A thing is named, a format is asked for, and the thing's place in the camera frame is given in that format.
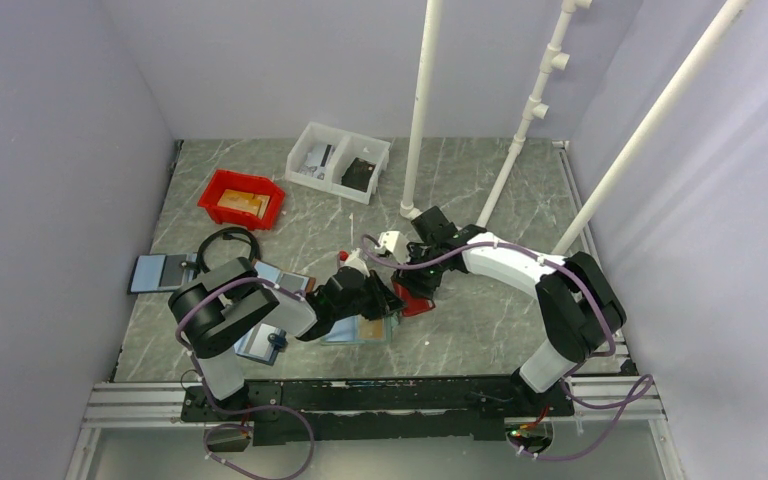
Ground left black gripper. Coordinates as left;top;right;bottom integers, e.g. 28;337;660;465
334;270;408;322

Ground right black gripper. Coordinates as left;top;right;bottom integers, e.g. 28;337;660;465
392;242;444;301

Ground red card holder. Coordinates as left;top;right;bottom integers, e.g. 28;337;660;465
393;283;435;318

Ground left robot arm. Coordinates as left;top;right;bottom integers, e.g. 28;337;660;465
168;255;406;420

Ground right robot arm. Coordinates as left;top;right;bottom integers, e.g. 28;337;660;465
375;207;627;415

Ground black cards in bin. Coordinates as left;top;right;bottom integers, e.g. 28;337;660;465
340;157;376;192

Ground gold cards in red bin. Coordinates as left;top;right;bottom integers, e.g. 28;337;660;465
217;189;271;219

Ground white divided plastic bin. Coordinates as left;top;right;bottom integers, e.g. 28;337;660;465
284;122;391;205

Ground red plastic bin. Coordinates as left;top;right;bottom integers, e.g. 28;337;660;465
197;169;285;230

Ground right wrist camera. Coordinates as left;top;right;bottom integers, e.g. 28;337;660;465
375;230;410;264

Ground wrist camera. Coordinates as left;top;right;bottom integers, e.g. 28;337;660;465
375;230;410;264
337;249;370;278

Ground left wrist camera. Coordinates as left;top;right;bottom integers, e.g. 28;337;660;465
337;249;370;278

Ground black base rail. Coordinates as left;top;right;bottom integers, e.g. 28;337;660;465
180;375;574;446

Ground black coiled cable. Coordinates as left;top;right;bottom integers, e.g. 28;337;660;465
195;226;261;273

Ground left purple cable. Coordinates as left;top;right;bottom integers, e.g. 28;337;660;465
173;274;316;480

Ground aluminium frame rail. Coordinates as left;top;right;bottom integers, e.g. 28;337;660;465
67;374;686;479

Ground white pvc pipe frame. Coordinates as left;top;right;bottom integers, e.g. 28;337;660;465
399;0;750;254

